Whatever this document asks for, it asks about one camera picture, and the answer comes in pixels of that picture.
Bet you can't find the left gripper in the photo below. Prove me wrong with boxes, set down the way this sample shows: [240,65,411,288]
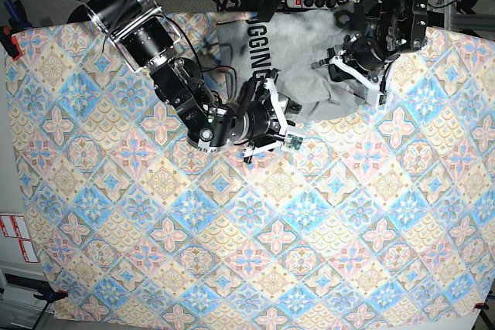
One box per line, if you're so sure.
[311,36,397,83]

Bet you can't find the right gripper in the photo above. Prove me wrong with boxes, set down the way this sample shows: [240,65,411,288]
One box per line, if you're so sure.
[237,69,285,164]

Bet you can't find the grey T-shirt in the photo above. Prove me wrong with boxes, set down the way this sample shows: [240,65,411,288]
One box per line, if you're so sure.
[217,3,367,123]

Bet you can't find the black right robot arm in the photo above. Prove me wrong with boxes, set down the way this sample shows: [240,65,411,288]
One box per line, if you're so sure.
[79,0,293,163]

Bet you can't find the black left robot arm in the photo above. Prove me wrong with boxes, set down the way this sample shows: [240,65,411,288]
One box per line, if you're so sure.
[316,0,428,83]

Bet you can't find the white power strip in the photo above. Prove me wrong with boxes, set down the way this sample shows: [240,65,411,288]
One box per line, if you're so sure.
[285,0,357,10]

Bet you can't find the patterned tile tablecloth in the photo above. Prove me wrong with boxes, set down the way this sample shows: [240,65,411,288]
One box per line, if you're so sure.
[5,23,494,329]

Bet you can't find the orange black clamp upper left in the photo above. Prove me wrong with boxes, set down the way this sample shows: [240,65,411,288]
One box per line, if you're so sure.
[1,26,22,61]

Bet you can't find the orange black clamp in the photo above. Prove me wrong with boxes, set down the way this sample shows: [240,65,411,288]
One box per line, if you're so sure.
[33,289,68,304]
[474,303,490,311]
[1,26,22,61]

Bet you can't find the red white labels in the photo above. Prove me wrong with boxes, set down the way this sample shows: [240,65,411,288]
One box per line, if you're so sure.
[1,213,39,264]

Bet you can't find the orange black clamp lower left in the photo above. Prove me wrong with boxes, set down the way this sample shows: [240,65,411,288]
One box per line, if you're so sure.
[33,289,68,304]

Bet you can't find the orange black clamp lower right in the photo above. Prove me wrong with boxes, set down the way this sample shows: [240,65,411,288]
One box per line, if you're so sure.
[474,303,490,311]

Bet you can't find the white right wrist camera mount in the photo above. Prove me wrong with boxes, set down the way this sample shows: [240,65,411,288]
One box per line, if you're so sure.
[239,77,305,164]

